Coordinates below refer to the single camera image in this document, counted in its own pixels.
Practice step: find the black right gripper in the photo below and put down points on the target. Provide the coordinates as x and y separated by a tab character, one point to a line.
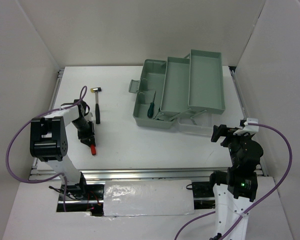
222	129

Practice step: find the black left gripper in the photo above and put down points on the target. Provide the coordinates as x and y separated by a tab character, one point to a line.
84	137

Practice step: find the red handled screwdriver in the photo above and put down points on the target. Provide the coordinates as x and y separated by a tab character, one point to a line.
93	149

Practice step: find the large green handled screwdriver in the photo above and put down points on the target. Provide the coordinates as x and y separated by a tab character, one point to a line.
150	111

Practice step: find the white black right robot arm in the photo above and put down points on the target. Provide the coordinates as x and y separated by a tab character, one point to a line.
235	189

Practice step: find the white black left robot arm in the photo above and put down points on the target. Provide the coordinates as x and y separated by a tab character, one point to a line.
48	143

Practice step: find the green cantilever toolbox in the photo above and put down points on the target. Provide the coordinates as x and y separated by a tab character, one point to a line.
186	87

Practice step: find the white foil cover sheet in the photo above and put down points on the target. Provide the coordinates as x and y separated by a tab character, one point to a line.
147	198

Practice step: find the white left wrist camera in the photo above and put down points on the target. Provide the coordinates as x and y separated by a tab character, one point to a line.
88	117

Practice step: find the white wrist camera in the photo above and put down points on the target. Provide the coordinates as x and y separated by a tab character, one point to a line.
88	117
247	127

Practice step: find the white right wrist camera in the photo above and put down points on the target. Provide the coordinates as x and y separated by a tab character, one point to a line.
247	127

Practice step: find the small hammer black handle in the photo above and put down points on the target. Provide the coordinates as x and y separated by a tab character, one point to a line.
95	91

